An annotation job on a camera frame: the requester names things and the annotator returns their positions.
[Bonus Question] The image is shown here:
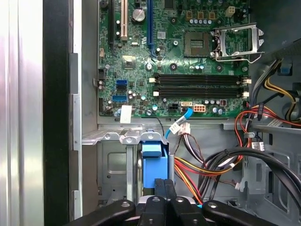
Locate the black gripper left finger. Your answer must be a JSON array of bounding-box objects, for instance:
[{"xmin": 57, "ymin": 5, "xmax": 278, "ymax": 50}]
[{"xmin": 68, "ymin": 178, "xmax": 170, "ymax": 226}]

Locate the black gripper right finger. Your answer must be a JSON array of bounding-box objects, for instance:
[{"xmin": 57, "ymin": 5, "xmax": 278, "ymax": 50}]
[{"xmin": 165, "ymin": 179, "xmax": 280, "ymax": 226}]

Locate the orange red yellow power wire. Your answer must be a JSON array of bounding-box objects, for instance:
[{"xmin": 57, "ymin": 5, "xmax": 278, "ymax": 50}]
[{"xmin": 174, "ymin": 105, "xmax": 301, "ymax": 208}]

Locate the hard disk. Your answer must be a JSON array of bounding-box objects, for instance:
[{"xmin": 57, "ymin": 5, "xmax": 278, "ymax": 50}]
[{"xmin": 138, "ymin": 141, "xmax": 176, "ymax": 197}]

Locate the blue data wire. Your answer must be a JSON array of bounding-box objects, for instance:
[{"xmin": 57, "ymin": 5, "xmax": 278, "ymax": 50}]
[{"xmin": 164, "ymin": 106, "xmax": 194, "ymax": 145}]

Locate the grey metal disk bay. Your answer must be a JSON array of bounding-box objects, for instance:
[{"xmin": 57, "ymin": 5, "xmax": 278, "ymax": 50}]
[{"xmin": 81, "ymin": 123, "xmax": 177, "ymax": 214}]

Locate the black RAM slot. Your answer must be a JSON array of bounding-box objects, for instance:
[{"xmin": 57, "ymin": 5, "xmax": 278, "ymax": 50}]
[
  {"xmin": 152, "ymin": 90, "xmax": 250, "ymax": 98},
  {"xmin": 154, "ymin": 86, "xmax": 250, "ymax": 92},
  {"xmin": 149, "ymin": 77, "xmax": 252, "ymax": 86},
  {"xmin": 154, "ymin": 74, "xmax": 251, "ymax": 81}
]

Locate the black open PC case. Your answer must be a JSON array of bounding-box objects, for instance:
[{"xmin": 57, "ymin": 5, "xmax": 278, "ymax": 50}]
[{"xmin": 43, "ymin": 0, "xmax": 301, "ymax": 226}]

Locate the square chipset chip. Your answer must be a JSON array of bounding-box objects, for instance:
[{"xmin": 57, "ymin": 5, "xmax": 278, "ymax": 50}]
[{"xmin": 122, "ymin": 55, "xmax": 137, "ymax": 70}]

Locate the metal socket cover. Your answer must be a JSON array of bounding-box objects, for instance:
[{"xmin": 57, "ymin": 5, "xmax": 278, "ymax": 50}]
[{"xmin": 211, "ymin": 22, "xmax": 266, "ymax": 59}]

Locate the CPU socket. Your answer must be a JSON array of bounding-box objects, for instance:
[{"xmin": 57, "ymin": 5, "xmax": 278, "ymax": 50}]
[{"xmin": 182, "ymin": 30, "xmax": 212, "ymax": 59}]

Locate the green motherboard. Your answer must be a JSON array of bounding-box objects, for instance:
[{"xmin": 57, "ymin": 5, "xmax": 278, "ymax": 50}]
[{"xmin": 97, "ymin": 0, "xmax": 252, "ymax": 119}]

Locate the black expansion slot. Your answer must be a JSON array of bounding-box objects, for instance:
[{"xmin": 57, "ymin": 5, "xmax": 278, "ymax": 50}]
[{"xmin": 108, "ymin": 0, "xmax": 117, "ymax": 54}]

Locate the beige expansion slot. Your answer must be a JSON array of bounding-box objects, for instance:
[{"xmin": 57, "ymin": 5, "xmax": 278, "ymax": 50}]
[{"xmin": 120, "ymin": 0, "xmax": 129, "ymax": 41}]

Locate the silver coin battery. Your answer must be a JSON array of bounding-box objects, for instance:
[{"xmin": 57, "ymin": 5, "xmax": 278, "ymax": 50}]
[{"xmin": 131, "ymin": 8, "xmax": 145, "ymax": 23}]

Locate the thick black cable bundle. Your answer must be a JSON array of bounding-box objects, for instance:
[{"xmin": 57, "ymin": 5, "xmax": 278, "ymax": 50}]
[{"xmin": 198, "ymin": 147, "xmax": 301, "ymax": 208}]

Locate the white plug wire bundle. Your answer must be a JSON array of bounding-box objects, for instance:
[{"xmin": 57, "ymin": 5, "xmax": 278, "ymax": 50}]
[{"xmin": 177, "ymin": 122, "xmax": 206, "ymax": 165}]

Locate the thin wire white label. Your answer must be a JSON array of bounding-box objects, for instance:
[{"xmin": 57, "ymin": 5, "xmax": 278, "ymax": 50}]
[{"xmin": 104, "ymin": 105, "xmax": 170, "ymax": 138}]

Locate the yellow black wire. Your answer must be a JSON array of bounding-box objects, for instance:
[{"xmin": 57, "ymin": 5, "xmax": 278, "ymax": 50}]
[{"xmin": 253, "ymin": 58, "xmax": 301, "ymax": 111}]

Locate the wire locking lever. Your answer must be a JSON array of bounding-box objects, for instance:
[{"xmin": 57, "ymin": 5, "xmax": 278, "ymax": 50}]
[{"xmin": 210, "ymin": 50, "xmax": 266, "ymax": 64}]

